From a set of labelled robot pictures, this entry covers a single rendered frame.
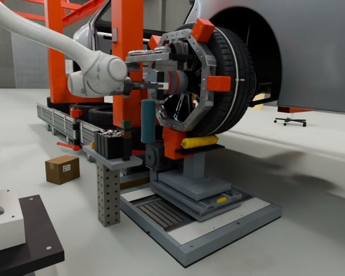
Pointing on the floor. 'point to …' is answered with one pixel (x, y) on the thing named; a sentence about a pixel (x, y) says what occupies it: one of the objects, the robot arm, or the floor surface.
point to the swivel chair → (293, 120)
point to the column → (108, 195)
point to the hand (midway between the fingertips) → (159, 85)
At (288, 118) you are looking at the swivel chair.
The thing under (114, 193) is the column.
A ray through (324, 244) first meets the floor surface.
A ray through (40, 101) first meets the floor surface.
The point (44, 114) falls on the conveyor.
